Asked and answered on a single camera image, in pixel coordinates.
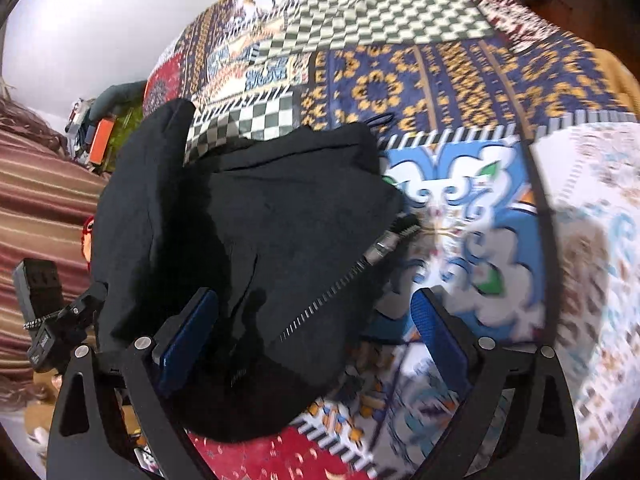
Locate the patchwork printed blanket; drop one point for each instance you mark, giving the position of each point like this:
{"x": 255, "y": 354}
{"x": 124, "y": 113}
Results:
{"x": 450, "y": 85}

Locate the red cloth item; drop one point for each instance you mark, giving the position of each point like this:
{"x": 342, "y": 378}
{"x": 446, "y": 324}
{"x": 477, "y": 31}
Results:
{"x": 88, "y": 240}

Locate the orange box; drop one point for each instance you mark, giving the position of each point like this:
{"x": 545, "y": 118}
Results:
{"x": 102, "y": 140}

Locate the striped maroon cloth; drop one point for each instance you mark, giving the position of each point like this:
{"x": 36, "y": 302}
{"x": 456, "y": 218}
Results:
{"x": 40, "y": 200}

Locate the grey-teal cloth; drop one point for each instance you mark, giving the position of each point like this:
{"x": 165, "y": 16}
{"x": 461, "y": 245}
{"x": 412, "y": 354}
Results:
{"x": 122, "y": 97}

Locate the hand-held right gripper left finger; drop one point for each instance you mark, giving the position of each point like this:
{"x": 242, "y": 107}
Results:
{"x": 187, "y": 335}

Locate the black zip jacket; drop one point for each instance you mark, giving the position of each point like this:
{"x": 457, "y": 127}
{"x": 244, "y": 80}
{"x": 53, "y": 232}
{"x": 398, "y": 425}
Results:
{"x": 275, "y": 210}

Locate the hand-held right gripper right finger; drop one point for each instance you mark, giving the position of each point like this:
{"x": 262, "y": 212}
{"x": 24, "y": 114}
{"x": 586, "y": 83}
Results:
{"x": 437, "y": 332}

